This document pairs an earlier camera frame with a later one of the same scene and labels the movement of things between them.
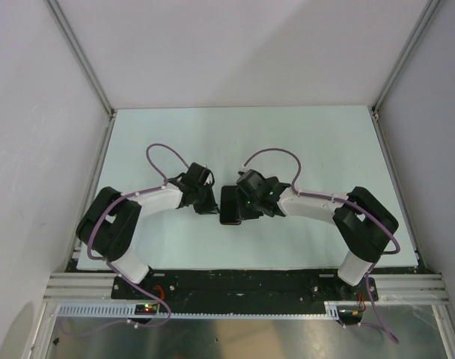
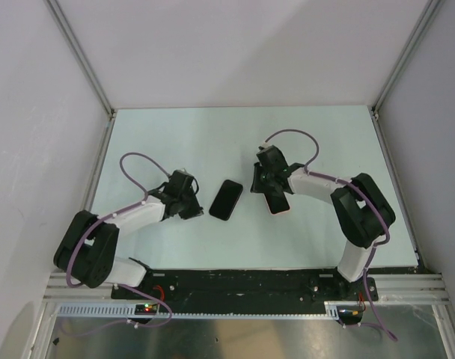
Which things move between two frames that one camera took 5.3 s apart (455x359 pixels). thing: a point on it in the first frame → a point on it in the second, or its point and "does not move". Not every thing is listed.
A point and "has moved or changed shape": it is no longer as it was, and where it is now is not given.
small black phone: x=229 y=206 has moved or changed shape
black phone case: x=229 y=208 has moved or changed shape
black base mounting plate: x=244 y=289 does not move
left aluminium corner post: x=81 y=57 does not move
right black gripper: x=245 y=214 → x=257 y=187
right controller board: x=349 y=315 does not move
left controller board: x=146 y=309 does not move
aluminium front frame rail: x=92 y=286 does not move
